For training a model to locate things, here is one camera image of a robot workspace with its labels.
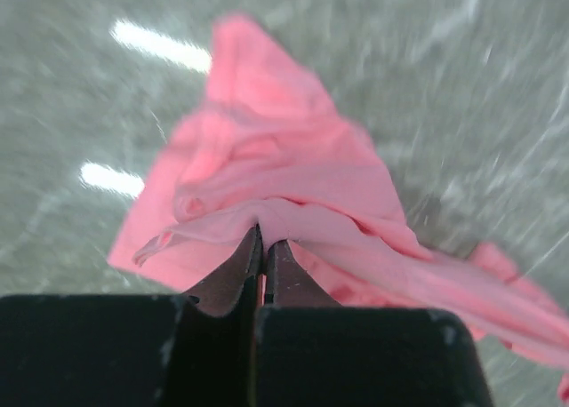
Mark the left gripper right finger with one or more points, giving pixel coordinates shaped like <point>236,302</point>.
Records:
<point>312,351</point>

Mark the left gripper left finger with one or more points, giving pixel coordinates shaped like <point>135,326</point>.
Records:
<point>188,349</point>

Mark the pink t shirt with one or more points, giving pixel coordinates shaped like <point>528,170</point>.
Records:
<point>268,149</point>

